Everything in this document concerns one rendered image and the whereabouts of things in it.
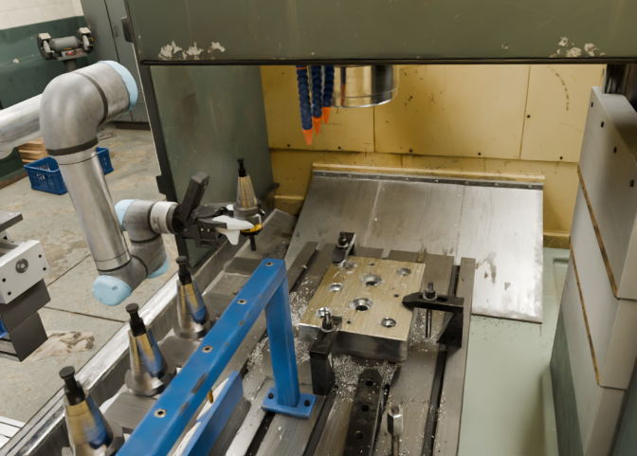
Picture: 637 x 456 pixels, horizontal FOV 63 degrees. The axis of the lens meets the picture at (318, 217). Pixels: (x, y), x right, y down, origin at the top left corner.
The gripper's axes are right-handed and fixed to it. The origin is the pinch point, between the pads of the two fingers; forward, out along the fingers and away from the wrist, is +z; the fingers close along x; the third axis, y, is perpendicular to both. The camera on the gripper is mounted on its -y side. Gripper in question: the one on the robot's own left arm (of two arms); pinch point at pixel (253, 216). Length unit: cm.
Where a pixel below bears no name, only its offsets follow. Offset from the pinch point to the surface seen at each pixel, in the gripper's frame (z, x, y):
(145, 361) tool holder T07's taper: 10, 52, -7
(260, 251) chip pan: -35, -67, 52
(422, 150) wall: 23, -101, 20
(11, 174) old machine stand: -361, -239, 105
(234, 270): 8.4, 25.5, -3.2
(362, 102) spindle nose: 27.2, 7.1, -27.0
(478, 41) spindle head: 46, 33, -40
